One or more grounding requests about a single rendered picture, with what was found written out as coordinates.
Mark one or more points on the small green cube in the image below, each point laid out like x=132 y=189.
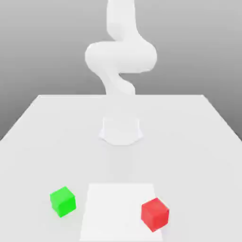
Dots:
x=63 y=201

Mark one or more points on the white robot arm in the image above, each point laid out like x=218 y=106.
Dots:
x=121 y=56

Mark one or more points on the small red cube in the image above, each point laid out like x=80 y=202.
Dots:
x=155 y=214

